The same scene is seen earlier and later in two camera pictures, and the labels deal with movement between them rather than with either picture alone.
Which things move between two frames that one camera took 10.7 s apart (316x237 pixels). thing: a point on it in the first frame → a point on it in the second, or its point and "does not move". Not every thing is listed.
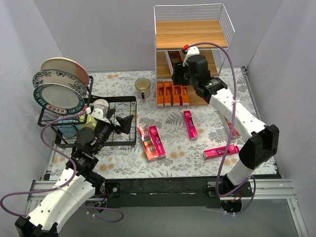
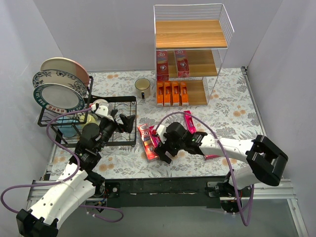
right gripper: (177, 74) → (167, 144)
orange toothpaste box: (160, 94) does not move
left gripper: (114, 121) does not move
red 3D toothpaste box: (175, 57) → (162, 69)
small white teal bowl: (101, 103) does not move
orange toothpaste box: (176, 94) does not move
